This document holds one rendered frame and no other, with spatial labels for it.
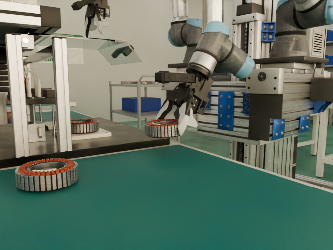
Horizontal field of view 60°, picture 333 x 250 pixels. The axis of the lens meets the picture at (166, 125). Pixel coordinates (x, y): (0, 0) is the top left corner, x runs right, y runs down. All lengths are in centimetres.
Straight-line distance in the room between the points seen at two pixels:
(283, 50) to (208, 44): 44
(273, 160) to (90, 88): 546
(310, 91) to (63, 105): 96
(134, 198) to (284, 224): 24
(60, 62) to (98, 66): 590
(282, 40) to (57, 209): 101
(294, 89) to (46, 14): 87
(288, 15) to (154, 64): 618
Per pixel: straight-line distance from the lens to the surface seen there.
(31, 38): 82
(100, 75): 667
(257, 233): 42
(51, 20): 75
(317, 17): 117
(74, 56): 652
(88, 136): 93
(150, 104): 388
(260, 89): 111
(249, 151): 147
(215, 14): 103
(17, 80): 75
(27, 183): 57
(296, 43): 124
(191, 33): 154
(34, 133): 93
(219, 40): 87
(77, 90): 651
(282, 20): 126
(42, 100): 92
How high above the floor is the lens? 95
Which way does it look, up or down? 9 degrees down
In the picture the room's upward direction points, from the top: straight up
